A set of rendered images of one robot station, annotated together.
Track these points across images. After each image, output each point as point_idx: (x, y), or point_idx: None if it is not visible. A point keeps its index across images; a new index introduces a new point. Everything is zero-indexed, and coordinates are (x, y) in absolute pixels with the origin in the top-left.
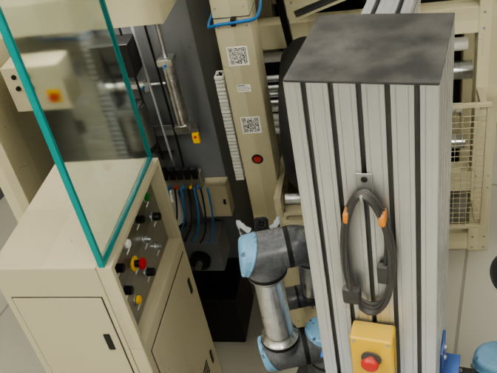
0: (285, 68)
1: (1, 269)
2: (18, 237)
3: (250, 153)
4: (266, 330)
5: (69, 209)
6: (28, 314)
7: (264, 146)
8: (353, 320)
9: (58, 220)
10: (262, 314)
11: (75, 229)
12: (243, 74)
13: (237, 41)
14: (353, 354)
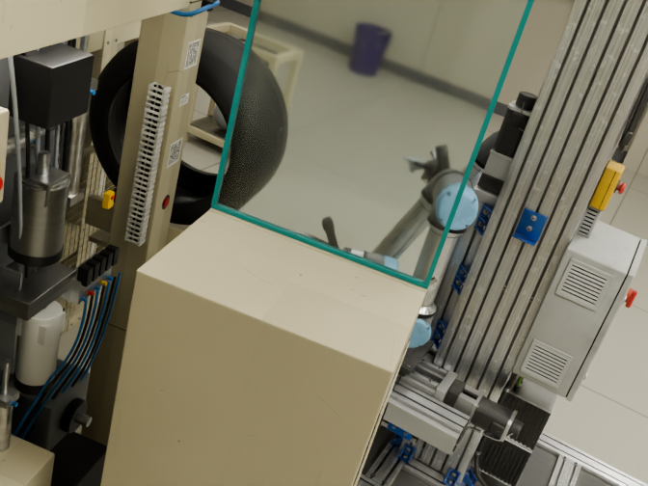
0: (217, 64)
1: (397, 362)
2: (331, 335)
3: (163, 196)
4: (431, 295)
5: (288, 283)
6: (373, 435)
7: (175, 179)
8: (607, 167)
9: (310, 297)
10: (437, 276)
11: (341, 288)
12: (188, 79)
13: (197, 32)
14: (614, 188)
